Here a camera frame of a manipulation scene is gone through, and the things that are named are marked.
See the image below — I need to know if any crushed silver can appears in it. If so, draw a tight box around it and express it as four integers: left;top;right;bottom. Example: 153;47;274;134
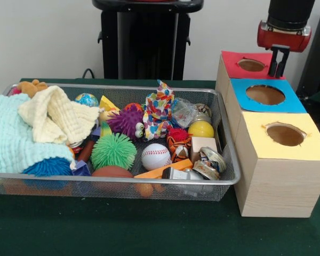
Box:
192;146;227;181

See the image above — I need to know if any colourful printed wrapper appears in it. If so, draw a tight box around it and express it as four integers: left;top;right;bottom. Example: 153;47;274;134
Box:
142;79;176;141

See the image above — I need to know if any light blue knitted cloth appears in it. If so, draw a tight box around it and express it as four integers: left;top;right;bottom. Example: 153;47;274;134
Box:
0;93;75;174

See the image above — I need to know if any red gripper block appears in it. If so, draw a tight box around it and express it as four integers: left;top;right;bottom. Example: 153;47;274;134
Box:
257;20;312;78

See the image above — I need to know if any black upright stand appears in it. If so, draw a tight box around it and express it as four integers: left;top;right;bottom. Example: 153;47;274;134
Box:
295;4;320;102

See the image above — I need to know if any purple spiky monster toy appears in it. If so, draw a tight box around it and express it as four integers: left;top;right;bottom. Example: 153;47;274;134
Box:
106;103;147;142

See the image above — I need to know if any green spiky ball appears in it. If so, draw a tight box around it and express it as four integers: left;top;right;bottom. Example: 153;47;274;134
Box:
90;133;138;171

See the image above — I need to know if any wooden cube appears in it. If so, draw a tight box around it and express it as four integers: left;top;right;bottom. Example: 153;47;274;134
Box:
189;136;218;161

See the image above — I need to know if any cream knitted cloth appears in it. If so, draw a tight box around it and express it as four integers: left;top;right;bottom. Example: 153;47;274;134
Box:
17;85;101;145

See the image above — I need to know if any yellow ball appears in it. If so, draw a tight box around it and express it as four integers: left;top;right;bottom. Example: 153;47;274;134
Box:
188;120;215;139

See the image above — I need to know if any wooden box with three holes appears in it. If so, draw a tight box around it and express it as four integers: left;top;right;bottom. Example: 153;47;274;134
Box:
215;50;320;218

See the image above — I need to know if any white baseball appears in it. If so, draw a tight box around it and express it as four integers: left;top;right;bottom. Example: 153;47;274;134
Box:
141;143;172;171

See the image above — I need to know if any crushed clear plastic bottle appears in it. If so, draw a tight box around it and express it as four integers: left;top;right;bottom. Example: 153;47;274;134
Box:
172;97;201;129

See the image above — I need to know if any shallow mesh bin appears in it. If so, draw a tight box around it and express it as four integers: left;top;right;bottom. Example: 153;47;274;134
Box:
0;83;241;203

